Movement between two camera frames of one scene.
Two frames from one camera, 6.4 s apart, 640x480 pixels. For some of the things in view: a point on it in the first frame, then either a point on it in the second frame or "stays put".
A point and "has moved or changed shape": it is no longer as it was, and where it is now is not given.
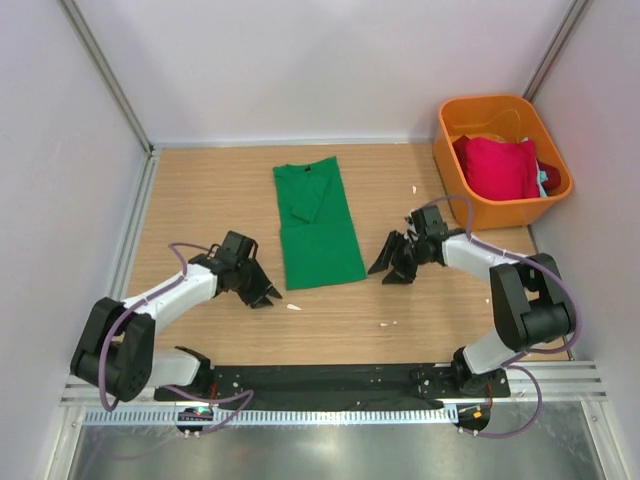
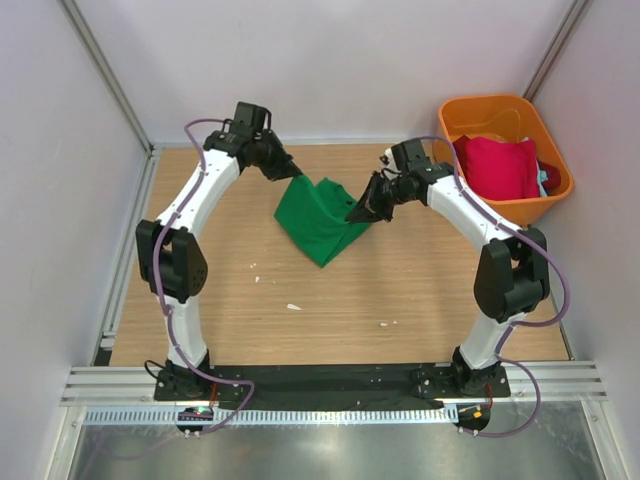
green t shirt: x=317 y=227 has moved or changed shape
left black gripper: x=261 y=281 to x=284 y=167
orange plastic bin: x=494 y=149 stays put
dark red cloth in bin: x=552 y=173 stays put
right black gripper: x=384 y=260 to x=371 y=208
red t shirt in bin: x=501 y=170 stays put
